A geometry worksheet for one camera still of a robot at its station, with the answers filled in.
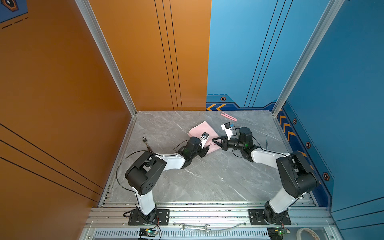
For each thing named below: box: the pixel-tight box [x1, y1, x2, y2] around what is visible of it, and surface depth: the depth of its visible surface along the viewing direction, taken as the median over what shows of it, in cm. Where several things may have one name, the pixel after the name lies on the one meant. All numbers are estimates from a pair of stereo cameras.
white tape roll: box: [296, 227, 321, 240], surface depth 69 cm
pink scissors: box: [220, 111, 238, 122], surface depth 119 cm
